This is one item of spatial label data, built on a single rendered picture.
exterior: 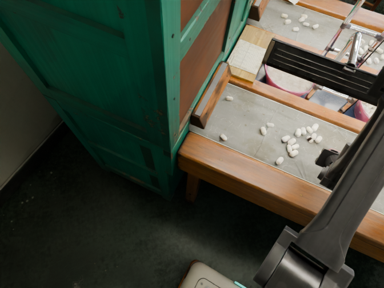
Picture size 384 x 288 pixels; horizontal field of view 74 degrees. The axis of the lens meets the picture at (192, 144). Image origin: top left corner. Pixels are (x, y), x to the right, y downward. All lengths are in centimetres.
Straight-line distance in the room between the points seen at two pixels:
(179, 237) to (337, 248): 132
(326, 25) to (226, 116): 82
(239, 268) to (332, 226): 131
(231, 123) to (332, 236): 75
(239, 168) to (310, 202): 28
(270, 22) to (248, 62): 36
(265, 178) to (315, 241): 60
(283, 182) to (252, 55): 61
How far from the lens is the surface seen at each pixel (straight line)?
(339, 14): 171
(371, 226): 112
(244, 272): 170
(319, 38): 156
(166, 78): 55
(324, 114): 122
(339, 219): 41
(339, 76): 89
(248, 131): 108
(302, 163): 109
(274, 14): 160
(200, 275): 138
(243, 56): 126
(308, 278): 42
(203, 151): 97
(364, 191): 42
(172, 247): 166
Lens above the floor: 165
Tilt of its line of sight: 65 degrees down
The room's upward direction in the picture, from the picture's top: 6 degrees clockwise
